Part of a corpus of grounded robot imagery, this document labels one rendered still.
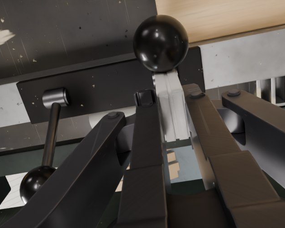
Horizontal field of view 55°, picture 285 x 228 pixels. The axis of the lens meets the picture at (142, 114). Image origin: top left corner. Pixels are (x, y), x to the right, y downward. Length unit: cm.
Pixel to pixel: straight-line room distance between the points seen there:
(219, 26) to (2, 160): 39
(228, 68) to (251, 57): 3
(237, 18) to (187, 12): 5
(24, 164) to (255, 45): 39
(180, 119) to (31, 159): 37
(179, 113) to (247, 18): 20
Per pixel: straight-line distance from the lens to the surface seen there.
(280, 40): 32
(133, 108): 33
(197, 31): 32
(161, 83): 17
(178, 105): 15
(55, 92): 31
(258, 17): 33
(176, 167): 343
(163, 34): 18
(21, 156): 49
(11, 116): 36
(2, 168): 52
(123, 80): 29
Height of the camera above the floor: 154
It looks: 25 degrees down
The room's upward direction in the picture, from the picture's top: 113 degrees counter-clockwise
